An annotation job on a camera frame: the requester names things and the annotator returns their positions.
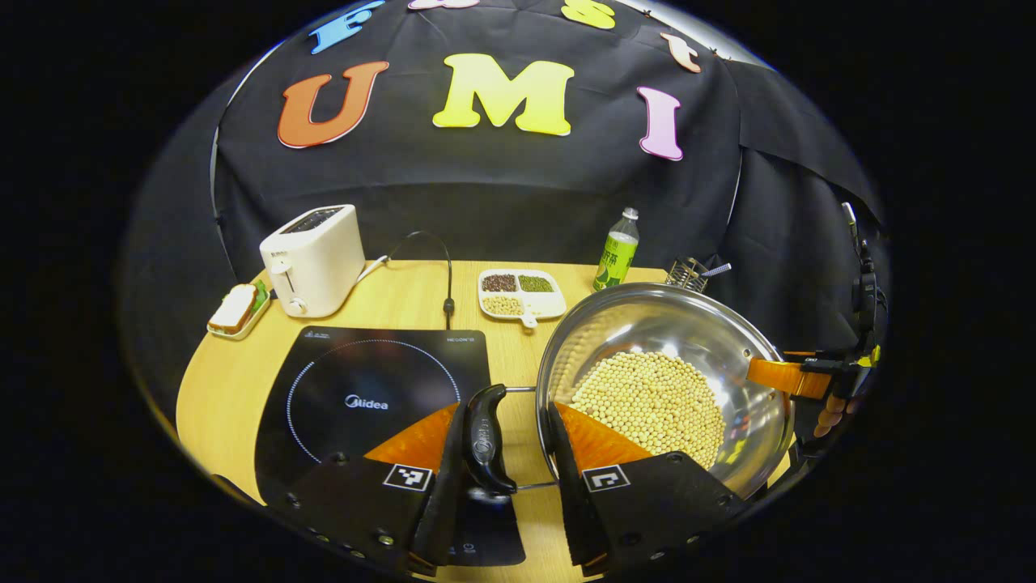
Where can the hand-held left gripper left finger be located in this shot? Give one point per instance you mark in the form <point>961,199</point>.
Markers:
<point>443,502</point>

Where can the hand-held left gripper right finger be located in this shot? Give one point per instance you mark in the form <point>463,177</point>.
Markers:
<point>571,494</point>

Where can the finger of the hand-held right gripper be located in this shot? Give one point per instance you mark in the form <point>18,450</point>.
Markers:
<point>781,376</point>

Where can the pile of yellow soybeans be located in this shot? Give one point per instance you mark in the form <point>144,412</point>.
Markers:
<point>647,405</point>

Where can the stainless steel pot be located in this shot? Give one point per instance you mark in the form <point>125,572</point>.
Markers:
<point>647,324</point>

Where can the black induction cooktop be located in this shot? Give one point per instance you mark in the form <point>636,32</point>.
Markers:
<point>364,364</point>

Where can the white divided bean plate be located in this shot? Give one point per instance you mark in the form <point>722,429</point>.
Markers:
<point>522,295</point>

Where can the green drink bottle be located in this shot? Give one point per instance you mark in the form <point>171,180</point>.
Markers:
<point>617,255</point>

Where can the small white sandwich plate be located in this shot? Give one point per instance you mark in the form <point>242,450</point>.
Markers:
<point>261,304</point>

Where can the white toaster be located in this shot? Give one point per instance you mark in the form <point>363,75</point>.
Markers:
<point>320,259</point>

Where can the sandwich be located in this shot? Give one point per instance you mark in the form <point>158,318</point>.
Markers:
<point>233,308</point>

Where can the black backdrop cloth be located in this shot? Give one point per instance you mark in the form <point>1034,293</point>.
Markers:
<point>502,194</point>

